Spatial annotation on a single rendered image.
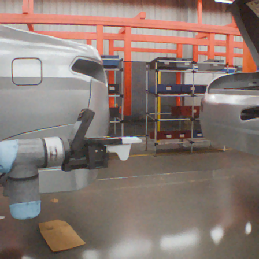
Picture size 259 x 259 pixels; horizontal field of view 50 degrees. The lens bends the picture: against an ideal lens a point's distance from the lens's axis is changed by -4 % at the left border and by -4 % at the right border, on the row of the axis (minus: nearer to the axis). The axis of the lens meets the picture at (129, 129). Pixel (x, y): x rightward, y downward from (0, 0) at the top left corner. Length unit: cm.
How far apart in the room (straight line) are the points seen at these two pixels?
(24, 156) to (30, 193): 9
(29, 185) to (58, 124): 102
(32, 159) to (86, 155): 14
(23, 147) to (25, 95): 102
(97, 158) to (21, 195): 21
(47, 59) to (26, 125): 39
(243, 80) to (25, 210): 380
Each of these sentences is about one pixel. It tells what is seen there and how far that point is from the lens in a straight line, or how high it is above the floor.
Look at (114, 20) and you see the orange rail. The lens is 785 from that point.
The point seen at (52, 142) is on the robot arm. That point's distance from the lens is 71.
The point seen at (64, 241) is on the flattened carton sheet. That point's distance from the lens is 277.
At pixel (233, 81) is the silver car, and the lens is 414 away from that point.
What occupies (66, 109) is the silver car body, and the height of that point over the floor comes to 125.
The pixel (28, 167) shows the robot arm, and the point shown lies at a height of 119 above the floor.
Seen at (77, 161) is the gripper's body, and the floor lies 119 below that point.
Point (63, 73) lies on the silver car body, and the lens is 169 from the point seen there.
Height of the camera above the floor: 137
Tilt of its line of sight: 8 degrees down
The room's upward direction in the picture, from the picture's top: straight up
